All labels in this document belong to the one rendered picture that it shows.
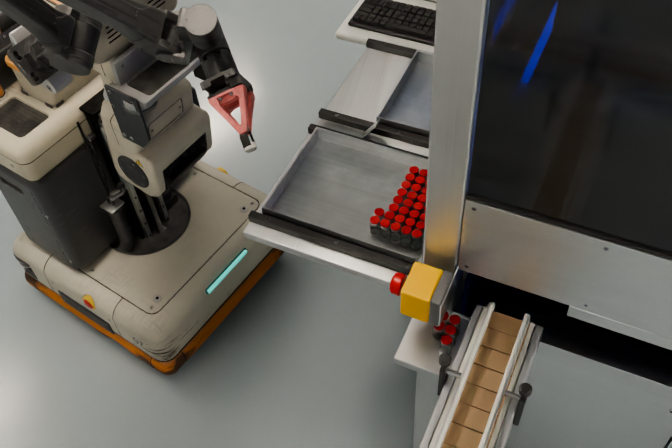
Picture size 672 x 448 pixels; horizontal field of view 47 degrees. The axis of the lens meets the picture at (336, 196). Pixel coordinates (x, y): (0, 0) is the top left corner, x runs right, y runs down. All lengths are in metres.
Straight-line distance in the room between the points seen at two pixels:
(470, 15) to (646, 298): 0.55
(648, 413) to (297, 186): 0.83
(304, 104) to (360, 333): 1.11
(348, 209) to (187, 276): 0.83
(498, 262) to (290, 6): 2.58
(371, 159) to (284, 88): 1.59
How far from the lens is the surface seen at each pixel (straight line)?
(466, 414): 1.33
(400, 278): 1.35
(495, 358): 1.38
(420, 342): 1.44
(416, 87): 1.89
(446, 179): 1.20
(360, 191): 1.66
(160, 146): 1.95
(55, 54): 1.51
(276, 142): 3.04
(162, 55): 1.40
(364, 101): 1.86
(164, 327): 2.26
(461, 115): 1.10
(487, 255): 1.31
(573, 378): 1.55
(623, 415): 1.61
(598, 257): 1.24
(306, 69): 3.35
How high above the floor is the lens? 2.13
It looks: 49 degrees down
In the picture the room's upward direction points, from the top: 5 degrees counter-clockwise
